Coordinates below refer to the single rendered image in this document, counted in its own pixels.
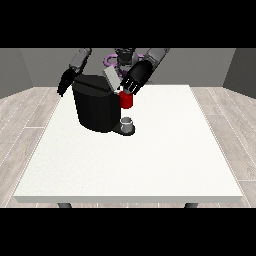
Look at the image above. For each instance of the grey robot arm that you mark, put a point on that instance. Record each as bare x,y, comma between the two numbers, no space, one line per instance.
79,59
154,56

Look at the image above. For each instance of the red pod holder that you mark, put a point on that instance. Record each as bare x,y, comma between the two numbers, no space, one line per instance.
126,99

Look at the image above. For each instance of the black coffee machine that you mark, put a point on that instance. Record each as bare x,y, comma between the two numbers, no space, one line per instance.
96,104

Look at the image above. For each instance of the pale grey machine lid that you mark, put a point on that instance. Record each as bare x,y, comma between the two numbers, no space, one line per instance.
111,77

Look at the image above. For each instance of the small grey cup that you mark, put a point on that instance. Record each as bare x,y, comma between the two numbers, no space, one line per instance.
127,125

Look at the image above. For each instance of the grey robot trunk purple rings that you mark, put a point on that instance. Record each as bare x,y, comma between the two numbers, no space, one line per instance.
125,58

